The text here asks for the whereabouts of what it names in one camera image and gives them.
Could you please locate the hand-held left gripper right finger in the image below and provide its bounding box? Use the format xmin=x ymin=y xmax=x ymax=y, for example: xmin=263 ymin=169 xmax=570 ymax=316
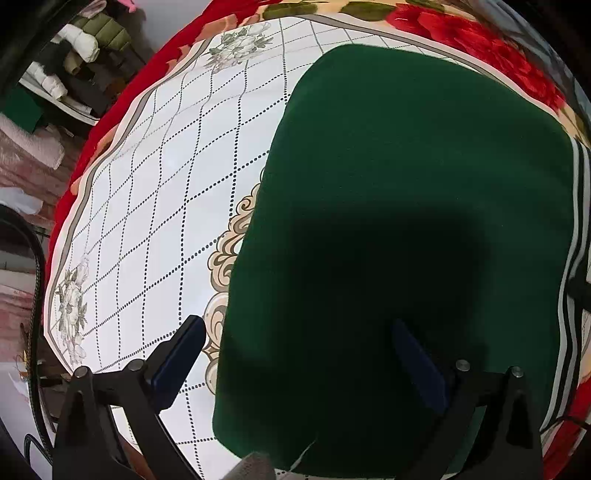
xmin=392 ymin=319 xmax=543 ymax=480

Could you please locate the blue-grey pillow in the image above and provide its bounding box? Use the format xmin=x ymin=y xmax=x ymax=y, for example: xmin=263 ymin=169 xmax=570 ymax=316
xmin=480 ymin=0 xmax=589 ymax=100

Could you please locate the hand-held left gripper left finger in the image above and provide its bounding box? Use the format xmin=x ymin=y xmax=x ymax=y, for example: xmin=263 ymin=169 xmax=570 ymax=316
xmin=52 ymin=315 xmax=207 ymax=480

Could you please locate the white diamond-patterned bed sheet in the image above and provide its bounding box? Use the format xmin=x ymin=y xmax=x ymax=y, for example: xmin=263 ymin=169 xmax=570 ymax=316
xmin=44 ymin=16 xmax=575 ymax=480

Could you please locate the olive puffer jacket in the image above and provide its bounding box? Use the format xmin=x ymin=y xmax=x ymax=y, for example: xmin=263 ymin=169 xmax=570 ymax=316
xmin=79 ymin=15 xmax=136 ymax=52

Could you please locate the pink fluffy towel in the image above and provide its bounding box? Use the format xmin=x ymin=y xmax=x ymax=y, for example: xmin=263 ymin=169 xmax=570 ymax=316
xmin=0 ymin=113 xmax=65 ymax=186

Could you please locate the red floral blanket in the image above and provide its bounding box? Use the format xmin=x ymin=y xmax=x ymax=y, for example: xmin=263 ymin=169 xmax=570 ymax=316
xmin=44 ymin=0 xmax=591 ymax=480

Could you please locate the green jacket with cream lining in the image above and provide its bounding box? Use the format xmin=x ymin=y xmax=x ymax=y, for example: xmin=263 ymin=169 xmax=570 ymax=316
xmin=212 ymin=44 xmax=591 ymax=477

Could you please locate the black hose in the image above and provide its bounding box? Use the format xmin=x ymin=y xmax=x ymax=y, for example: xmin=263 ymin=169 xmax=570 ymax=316
xmin=0 ymin=217 xmax=54 ymax=462

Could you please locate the green cloth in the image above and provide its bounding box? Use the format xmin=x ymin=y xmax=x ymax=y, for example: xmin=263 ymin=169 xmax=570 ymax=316
xmin=1 ymin=87 xmax=45 ymax=136

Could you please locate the beige garment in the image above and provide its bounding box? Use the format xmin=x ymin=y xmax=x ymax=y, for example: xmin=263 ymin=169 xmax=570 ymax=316
xmin=81 ymin=0 xmax=122 ymax=19

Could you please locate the white cloth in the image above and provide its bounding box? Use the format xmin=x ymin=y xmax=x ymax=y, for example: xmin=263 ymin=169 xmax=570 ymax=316
xmin=0 ymin=186 xmax=43 ymax=216

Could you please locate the white puffer jacket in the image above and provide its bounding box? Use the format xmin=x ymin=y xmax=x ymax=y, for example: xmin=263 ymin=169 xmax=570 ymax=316
xmin=39 ymin=23 xmax=101 ymax=100

